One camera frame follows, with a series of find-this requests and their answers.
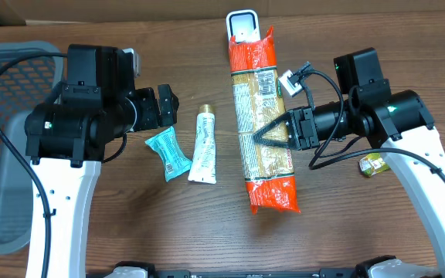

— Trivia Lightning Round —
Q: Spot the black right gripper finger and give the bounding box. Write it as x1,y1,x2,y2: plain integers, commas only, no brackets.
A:
253,133,298,150
253,112,293,140

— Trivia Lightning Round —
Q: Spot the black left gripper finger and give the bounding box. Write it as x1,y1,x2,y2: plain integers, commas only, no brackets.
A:
165,84,179,126
158,84,171,127

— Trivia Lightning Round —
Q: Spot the white barcode scanner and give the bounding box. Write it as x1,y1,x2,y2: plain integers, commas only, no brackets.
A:
226,9,260,43

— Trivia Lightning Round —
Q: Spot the white tube gold cap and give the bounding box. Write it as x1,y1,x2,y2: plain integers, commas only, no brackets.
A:
188,104,216,185

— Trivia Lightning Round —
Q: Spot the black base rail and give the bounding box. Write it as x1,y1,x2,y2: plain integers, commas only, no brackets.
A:
87,254,440,278

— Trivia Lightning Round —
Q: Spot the teal snack packet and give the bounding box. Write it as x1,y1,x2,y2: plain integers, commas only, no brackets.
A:
145,127,192,182

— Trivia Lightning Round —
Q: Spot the brown cardboard backboard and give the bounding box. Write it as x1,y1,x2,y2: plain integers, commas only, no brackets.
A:
0,0,445,25

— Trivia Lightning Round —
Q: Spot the green tea packet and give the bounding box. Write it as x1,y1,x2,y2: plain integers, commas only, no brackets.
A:
358,153,390,178

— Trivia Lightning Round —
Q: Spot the red orange pasta packet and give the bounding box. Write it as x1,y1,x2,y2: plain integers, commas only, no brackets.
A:
229,27,300,213

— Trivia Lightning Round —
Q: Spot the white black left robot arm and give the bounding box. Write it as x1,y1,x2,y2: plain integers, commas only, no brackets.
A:
24,45,179,277

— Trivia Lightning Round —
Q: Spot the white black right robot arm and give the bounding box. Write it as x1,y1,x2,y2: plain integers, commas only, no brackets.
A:
253,48,445,277

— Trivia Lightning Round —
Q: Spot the grey plastic mesh basket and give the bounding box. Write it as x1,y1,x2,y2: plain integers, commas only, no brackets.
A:
0,41,63,255

